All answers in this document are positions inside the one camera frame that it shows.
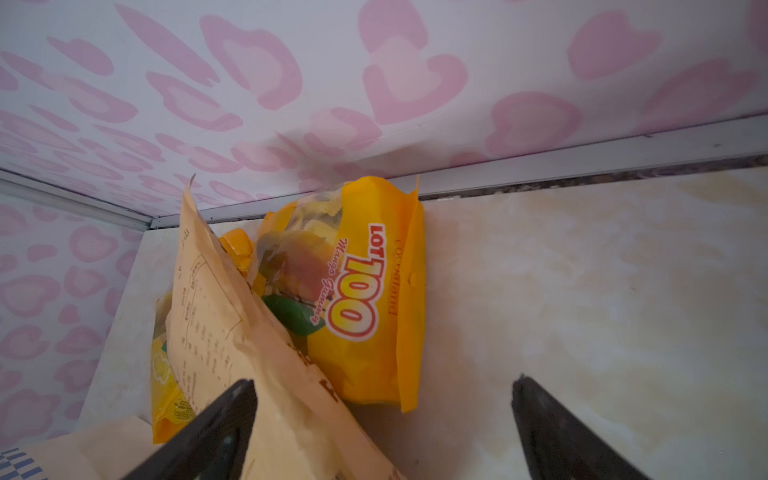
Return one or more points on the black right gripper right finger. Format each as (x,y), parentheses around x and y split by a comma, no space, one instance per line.
(557,445)

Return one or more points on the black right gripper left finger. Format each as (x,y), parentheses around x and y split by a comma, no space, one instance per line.
(213,446)

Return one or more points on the yellow snack bag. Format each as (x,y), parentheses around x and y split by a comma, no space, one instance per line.
(170,410)

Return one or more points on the beige paper snack pouch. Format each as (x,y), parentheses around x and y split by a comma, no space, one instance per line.
(218,333)

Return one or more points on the yellow orange snack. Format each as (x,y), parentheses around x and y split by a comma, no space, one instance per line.
(344,271)

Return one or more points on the white blue checkered paper bag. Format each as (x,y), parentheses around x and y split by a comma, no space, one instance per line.
(106,451)

